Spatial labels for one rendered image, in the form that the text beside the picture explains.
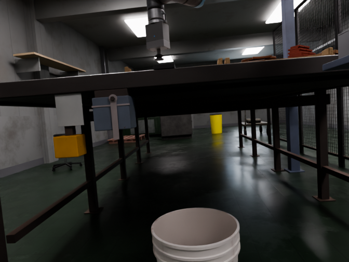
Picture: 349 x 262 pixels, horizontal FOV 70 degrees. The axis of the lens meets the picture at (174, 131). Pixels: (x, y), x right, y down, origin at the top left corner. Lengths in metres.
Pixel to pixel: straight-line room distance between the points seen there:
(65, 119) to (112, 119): 0.19
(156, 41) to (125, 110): 0.37
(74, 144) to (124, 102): 0.24
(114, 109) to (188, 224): 0.54
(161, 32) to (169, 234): 0.82
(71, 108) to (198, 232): 0.69
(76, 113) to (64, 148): 0.14
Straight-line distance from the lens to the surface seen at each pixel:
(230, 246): 0.85
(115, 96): 0.92
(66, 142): 1.00
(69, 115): 1.01
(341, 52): 0.93
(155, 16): 1.17
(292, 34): 3.21
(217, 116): 8.29
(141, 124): 8.97
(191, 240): 1.10
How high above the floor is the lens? 0.75
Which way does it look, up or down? 4 degrees down
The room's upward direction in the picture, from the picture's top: 4 degrees counter-clockwise
